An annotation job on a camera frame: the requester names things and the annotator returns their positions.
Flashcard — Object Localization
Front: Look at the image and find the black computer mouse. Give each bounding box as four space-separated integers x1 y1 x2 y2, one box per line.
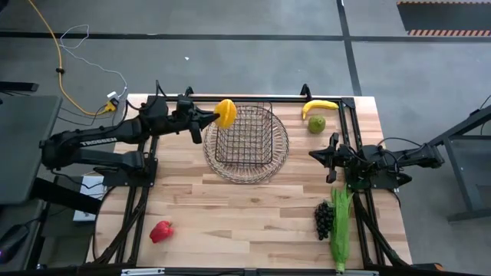
0 224 30 265

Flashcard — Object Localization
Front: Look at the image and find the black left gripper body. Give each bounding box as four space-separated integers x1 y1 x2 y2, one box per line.
175 95 210 146

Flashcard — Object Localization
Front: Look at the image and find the black grape bunch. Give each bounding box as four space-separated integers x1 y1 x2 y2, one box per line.
314 201 335 242

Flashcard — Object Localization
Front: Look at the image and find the dark grey desk frame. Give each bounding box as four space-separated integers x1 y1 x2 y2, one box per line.
421 105 491 223

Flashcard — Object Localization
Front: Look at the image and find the silver metal bracket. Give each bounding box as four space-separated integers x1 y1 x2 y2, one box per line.
120 268 166 276
336 269 380 276

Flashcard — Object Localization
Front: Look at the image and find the white box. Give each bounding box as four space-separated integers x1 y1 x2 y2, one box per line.
72 174 107 222

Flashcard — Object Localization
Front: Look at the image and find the grey desk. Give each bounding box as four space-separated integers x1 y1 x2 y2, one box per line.
0 94 103 215

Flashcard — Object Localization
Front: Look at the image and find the thin white cable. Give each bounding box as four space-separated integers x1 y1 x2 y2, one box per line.
58 24 128 99

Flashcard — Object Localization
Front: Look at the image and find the yellow banana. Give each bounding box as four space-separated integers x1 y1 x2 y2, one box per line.
302 99 340 120

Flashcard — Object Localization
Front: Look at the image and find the green pear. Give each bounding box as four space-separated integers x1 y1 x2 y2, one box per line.
308 115 327 135

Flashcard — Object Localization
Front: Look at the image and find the black wire basket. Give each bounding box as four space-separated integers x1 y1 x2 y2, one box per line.
214 101 274 166

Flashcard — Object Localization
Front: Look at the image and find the black hazard-striped mat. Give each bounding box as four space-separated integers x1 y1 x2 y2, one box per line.
396 1 491 38

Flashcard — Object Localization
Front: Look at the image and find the green husked corn cob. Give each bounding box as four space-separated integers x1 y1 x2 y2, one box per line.
329 184 354 274

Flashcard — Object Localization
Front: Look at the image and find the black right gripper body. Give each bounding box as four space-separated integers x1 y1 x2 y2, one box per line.
325 132 350 184

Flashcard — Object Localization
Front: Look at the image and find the yellow extension cable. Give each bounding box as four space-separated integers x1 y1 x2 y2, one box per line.
26 0 118 116

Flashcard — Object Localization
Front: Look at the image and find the red bell pepper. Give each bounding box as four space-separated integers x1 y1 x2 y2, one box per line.
149 220 175 245

